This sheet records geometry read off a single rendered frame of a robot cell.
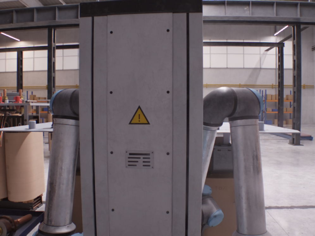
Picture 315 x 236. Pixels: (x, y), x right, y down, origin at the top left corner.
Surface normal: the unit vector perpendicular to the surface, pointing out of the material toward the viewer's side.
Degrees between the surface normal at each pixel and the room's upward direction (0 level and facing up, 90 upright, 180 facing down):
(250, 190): 81
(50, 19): 90
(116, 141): 90
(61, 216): 85
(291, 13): 90
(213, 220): 114
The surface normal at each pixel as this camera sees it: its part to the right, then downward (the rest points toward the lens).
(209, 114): -0.26, 0.12
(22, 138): 0.60, 0.04
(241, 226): -0.84, -0.02
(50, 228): 0.04, -0.76
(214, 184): -0.06, 0.04
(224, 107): 0.17, 0.22
